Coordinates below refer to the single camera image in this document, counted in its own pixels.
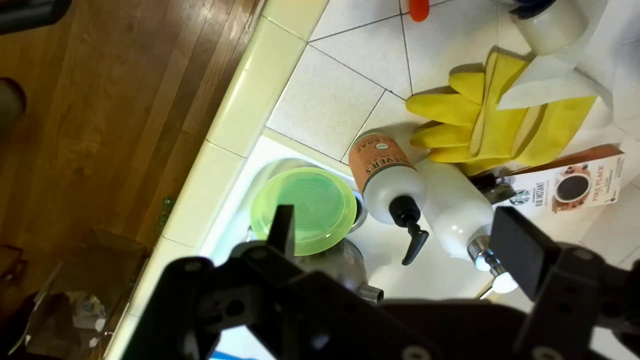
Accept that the white coffee box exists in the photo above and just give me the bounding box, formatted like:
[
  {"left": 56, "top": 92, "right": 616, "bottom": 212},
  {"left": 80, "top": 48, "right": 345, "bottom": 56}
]
[{"left": 501, "top": 145, "right": 628, "bottom": 217}]

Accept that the green plastic bowl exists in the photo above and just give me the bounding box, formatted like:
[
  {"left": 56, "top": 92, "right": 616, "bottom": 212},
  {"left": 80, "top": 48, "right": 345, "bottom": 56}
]
[{"left": 248, "top": 167, "right": 360, "bottom": 260}]

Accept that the white sink basin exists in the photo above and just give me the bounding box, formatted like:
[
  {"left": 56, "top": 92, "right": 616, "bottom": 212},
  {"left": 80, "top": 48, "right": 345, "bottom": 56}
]
[{"left": 198, "top": 128, "right": 497, "bottom": 360}]

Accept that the yellow rubber glove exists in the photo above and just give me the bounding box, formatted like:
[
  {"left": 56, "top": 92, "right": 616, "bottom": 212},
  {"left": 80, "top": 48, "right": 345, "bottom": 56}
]
[{"left": 403, "top": 47, "right": 600, "bottom": 178}]

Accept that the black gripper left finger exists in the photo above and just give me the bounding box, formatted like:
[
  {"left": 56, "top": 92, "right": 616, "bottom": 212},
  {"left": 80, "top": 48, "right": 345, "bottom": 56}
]
[{"left": 122, "top": 203, "right": 401, "bottom": 360}]

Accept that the orange plastic spatula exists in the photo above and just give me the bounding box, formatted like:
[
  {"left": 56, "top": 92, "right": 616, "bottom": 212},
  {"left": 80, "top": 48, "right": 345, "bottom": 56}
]
[{"left": 406, "top": 0, "right": 433, "bottom": 24}]

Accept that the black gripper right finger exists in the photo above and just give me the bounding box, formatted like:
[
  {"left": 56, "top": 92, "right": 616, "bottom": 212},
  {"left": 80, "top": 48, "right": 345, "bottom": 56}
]
[{"left": 490, "top": 204, "right": 640, "bottom": 360}]

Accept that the white bottle with black pump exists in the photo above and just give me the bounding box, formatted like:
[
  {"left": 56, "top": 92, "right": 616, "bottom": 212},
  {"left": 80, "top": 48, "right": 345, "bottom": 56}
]
[{"left": 345, "top": 128, "right": 432, "bottom": 268}]

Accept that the white paper roll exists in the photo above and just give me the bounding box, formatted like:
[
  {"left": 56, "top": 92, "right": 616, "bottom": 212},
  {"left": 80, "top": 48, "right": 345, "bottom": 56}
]
[{"left": 510, "top": 0, "right": 591, "bottom": 56}]

